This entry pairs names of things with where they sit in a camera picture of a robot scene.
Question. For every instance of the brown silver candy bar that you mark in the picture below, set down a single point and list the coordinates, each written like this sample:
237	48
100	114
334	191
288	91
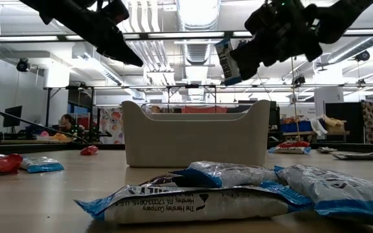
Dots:
358	156
326	149
164	179

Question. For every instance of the ceiling tube light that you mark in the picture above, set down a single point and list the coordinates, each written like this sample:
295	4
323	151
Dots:
243	33
186	34
21	38

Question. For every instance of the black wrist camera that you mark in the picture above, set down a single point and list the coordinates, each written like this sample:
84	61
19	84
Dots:
257	19
117	11

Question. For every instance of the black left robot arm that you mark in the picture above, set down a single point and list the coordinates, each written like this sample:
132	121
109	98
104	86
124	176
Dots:
44	8

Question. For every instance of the fruit print cloth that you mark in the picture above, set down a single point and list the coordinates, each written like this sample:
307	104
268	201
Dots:
110	124

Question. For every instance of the red fabric panel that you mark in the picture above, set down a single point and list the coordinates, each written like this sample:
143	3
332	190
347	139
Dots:
204	110

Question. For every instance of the white cloth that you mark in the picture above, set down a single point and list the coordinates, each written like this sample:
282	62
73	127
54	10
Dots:
317	127

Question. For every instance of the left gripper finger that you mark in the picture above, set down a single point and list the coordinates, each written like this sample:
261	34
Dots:
121	51

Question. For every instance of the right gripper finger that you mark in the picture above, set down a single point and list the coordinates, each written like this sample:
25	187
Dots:
246	63

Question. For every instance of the black ceiling spotlight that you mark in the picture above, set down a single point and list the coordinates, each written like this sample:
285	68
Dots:
362	55
23	64

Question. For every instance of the black metal rack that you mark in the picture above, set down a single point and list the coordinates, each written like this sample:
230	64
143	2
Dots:
48	106

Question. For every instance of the blue bin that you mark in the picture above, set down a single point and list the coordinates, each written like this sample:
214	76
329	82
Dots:
295	126

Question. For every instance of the tan cardboard box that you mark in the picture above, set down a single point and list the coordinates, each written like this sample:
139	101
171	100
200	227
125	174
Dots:
335	127

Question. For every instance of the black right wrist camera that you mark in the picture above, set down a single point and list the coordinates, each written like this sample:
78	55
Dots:
257	19

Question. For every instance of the grey plastic basket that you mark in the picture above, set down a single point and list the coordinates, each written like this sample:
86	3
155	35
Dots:
196	142

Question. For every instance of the silver ventilation duct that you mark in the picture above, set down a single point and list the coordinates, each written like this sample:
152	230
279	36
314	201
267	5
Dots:
197	16

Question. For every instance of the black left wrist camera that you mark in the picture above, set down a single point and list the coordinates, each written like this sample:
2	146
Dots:
117	11

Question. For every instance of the person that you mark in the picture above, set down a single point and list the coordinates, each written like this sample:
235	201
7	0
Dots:
67	124

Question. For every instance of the black monitor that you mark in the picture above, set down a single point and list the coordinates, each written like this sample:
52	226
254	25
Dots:
11	116

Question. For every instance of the black cabinet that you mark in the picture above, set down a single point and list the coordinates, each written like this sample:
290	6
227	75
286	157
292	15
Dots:
351	119

